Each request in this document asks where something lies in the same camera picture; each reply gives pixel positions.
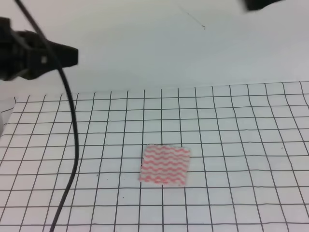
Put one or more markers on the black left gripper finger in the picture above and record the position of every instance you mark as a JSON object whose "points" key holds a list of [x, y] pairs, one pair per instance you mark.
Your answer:
{"points": [[66, 55]]}

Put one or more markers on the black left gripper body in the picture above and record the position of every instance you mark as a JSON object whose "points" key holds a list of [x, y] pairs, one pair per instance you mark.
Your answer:
{"points": [[22, 54]]}

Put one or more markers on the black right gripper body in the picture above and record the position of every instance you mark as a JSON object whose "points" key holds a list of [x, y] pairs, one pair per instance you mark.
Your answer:
{"points": [[254, 5]]}

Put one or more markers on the pink wavy striped towel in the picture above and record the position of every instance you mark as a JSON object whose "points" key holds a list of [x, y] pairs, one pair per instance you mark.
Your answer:
{"points": [[165, 165]]}

